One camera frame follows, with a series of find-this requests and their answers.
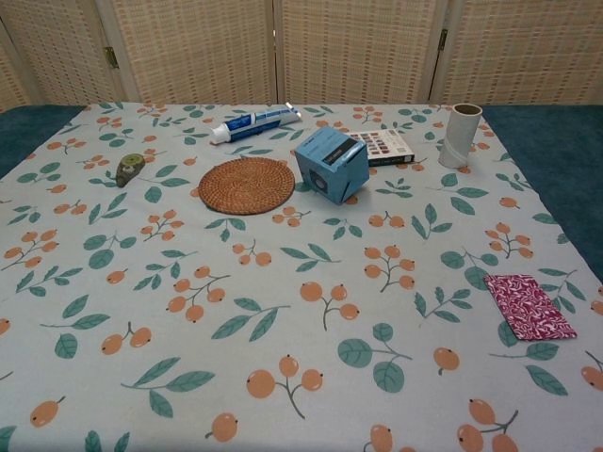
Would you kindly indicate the magenta patterned cloth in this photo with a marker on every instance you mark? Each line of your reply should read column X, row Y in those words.
column 527, row 306

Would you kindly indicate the floral print tablecloth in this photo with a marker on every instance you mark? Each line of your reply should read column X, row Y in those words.
column 282, row 329

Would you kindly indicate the round woven rattan coaster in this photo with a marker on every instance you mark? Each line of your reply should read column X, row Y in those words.
column 245, row 186

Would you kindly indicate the blue cardboard box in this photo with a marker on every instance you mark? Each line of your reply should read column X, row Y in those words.
column 330, row 160

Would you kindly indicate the blue white toothpaste tube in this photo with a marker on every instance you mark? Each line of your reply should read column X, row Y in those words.
column 249, row 123

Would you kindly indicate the flat box with swatch grid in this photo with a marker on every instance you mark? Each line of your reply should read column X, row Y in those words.
column 386, row 143

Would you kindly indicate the white cardboard tube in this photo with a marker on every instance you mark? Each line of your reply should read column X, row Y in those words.
column 457, row 136

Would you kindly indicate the green correction tape dispenser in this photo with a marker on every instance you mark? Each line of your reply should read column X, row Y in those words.
column 128, row 169

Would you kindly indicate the woven folding screen panel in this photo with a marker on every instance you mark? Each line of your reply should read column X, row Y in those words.
column 9, row 80
column 523, row 47
column 198, row 47
column 61, row 47
column 358, row 47

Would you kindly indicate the brass screen hinge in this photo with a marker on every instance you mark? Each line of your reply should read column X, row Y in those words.
column 110, row 56
column 442, row 40

